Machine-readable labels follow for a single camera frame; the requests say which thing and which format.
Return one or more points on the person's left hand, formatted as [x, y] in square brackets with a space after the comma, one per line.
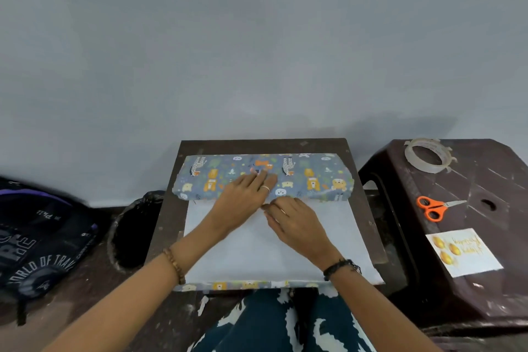
[241, 203]

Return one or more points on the brown plastic stool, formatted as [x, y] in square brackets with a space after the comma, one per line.
[507, 182]

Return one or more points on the small brown wooden table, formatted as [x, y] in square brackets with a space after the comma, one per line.
[264, 145]

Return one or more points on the blue animal-print wrapping paper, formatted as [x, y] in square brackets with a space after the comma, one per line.
[255, 257]

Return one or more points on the black purple backpack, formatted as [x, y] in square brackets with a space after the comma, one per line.
[41, 240]

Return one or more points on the person's right forearm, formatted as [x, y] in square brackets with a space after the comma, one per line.
[379, 314]

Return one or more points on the white card with gold stickers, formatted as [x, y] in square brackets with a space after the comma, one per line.
[474, 261]

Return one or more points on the black trash bin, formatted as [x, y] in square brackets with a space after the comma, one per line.
[132, 232]

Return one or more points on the person's right hand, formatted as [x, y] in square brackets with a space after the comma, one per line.
[299, 232]

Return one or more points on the clear tape roll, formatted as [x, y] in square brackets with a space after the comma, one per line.
[409, 155]

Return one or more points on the teal white patterned trousers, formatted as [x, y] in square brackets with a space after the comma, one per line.
[255, 323]

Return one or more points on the person's left forearm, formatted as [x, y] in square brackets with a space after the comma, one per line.
[136, 298]

